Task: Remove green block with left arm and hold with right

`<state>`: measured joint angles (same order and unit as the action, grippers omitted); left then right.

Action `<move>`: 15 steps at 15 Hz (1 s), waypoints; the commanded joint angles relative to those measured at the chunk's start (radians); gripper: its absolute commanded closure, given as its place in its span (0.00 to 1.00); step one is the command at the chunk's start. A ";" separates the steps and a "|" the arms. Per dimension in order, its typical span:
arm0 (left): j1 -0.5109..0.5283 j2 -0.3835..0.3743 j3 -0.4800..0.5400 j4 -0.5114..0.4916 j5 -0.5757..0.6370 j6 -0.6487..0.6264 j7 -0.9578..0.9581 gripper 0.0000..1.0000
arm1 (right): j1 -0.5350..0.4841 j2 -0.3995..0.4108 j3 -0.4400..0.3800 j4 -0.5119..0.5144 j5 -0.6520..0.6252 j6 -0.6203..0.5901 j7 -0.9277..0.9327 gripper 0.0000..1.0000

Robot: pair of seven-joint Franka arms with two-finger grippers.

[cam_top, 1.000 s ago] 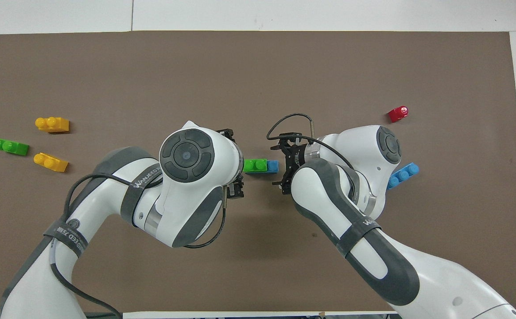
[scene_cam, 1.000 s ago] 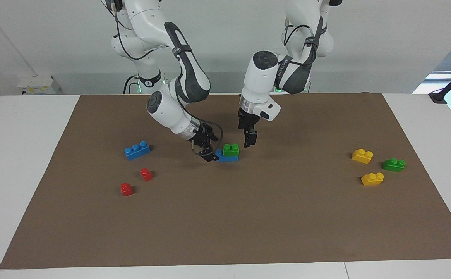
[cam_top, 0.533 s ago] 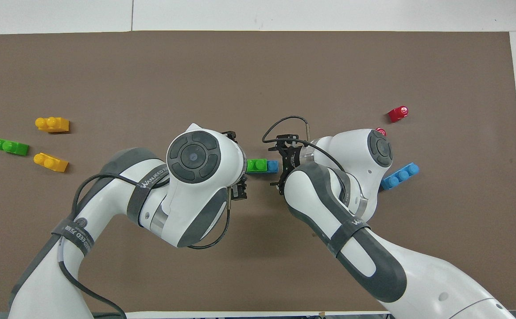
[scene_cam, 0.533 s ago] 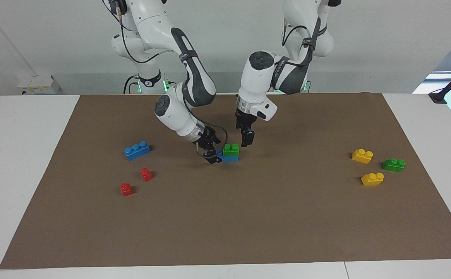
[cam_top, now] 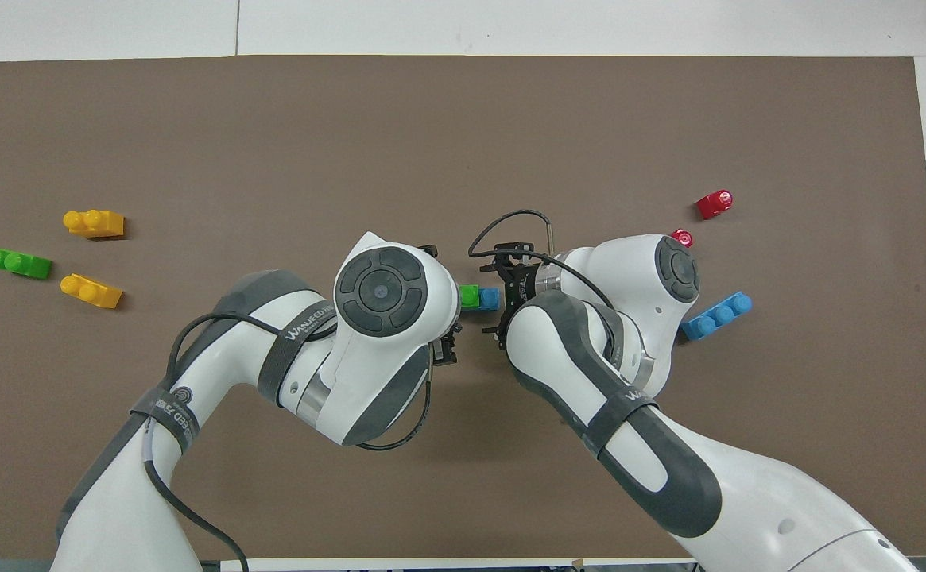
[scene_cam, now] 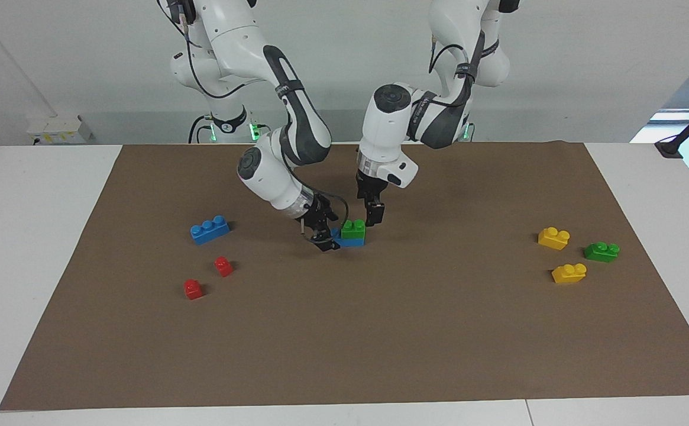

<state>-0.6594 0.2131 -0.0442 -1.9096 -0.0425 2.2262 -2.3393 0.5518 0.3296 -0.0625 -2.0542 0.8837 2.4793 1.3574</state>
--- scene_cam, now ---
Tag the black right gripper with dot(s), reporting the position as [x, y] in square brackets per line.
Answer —
[319, 216]

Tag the brown table mat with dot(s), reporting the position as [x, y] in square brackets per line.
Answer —
[344, 331]

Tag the red one-stud toy block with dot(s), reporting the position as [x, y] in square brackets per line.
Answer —
[193, 289]
[223, 266]

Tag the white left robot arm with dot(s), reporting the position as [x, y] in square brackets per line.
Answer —
[379, 130]

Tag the blue three-stud toy block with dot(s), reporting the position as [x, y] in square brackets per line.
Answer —
[209, 231]
[353, 242]

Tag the white wall socket box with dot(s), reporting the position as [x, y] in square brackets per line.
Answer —
[60, 127]

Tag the yellow two-stud toy block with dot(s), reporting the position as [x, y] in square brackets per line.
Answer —
[553, 238]
[569, 274]

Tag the black camera stand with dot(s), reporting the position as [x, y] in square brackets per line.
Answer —
[669, 148]

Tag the green two-stud toy block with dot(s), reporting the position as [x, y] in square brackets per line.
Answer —
[353, 229]
[601, 252]

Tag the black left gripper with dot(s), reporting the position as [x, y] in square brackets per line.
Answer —
[371, 188]

